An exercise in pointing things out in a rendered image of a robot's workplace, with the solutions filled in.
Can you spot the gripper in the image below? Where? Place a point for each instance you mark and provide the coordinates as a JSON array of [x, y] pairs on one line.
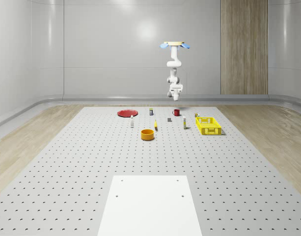
[[176, 89]]

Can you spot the red mug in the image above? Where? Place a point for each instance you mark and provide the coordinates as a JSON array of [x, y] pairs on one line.
[[176, 112]]

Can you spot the blue yellow can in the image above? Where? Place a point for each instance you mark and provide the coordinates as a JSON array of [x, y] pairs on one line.
[[151, 111]]

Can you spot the white yellow box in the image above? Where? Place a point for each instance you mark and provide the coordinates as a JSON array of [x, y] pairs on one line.
[[184, 123]]

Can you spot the banana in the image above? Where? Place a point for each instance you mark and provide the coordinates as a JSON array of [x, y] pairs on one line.
[[155, 125]]

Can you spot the drone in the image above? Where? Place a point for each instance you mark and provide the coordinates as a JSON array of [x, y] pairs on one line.
[[175, 43]]

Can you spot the yellow basket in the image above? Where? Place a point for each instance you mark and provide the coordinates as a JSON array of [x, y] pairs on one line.
[[208, 129]]

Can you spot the red plate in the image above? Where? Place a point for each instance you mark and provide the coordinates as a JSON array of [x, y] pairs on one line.
[[127, 113]]

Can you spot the yellow bowl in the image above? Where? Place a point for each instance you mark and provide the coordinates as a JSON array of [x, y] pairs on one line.
[[147, 135]]

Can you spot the small white bottle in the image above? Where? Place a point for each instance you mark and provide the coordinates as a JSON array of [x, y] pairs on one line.
[[132, 122]]

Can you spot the white board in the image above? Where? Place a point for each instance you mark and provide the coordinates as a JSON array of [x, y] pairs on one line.
[[150, 206]]

